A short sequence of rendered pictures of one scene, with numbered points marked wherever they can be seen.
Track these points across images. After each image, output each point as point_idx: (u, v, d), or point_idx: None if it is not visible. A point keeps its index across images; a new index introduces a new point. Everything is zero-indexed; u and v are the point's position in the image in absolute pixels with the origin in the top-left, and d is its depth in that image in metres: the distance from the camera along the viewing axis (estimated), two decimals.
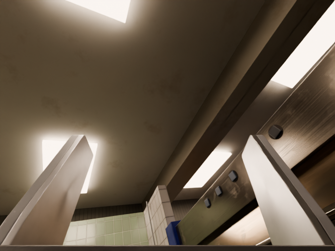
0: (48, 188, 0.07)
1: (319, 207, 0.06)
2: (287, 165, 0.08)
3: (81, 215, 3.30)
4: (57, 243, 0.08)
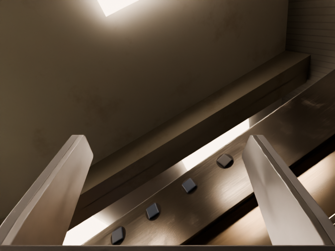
0: (48, 188, 0.07)
1: (319, 207, 0.06)
2: (287, 165, 0.08)
3: None
4: (57, 243, 0.08)
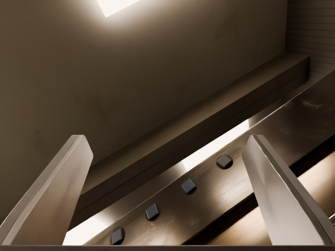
0: (48, 188, 0.07)
1: (319, 207, 0.06)
2: (287, 165, 0.08)
3: None
4: (57, 243, 0.08)
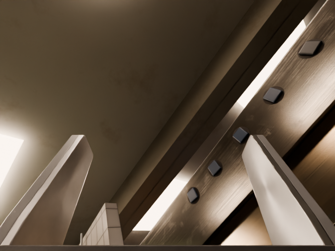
0: (48, 188, 0.07)
1: (319, 207, 0.06)
2: (287, 165, 0.08)
3: None
4: (57, 243, 0.08)
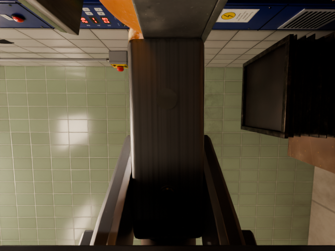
0: (128, 188, 0.07)
1: (230, 207, 0.06)
2: (219, 165, 0.08)
3: None
4: (131, 243, 0.08)
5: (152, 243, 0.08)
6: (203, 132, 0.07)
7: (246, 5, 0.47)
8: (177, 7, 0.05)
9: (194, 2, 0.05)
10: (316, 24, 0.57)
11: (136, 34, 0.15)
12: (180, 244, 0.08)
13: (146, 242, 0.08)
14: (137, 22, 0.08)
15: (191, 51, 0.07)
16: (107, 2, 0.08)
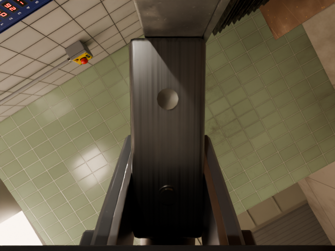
0: (128, 188, 0.07)
1: (229, 207, 0.06)
2: (219, 165, 0.08)
3: None
4: (131, 243, 0.08)
5: (151, 242, 0.08)
6: (203, 133, 0.07)
7: None
8: (179, 6, 0.05)
9: (196, 1, 0.05)
10: None
11: None
12: (179, 243, 0.08)
13: (146, 241, 0.08)
14: None
15: (193, 51, 0.07)
16: None
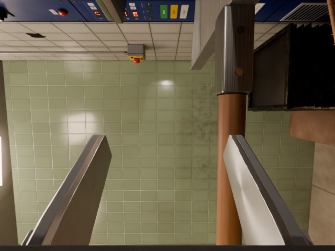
0: (78, 188, 0.07)
1: (285, 207, 0.06)
2: (261, 165, 0.08)
3: None
4: (84, 243, 0.08)
5: (229, 96, 0.18)
6: (253, 45, 0.18)
7: None
8: None
9: None
10: (312, 16, 0.67)
11: None
12: (242, 96, 0.18)
13: (226, 98, 0.19)
14: None
15: (250, 9, 0.17)
16: None
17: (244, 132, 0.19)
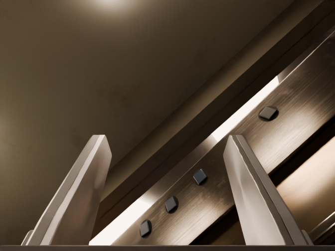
0: (78, 188, 0.07)
1: (285, 207, 0.06)
2: (261, 165, 0.08)
3: None
4: (84, 243, 0.08)
5: None
6: None
7: None
8: None
9: None
10: None
11: None
12: None
13: None
14: None
15: None
16: None
17: None
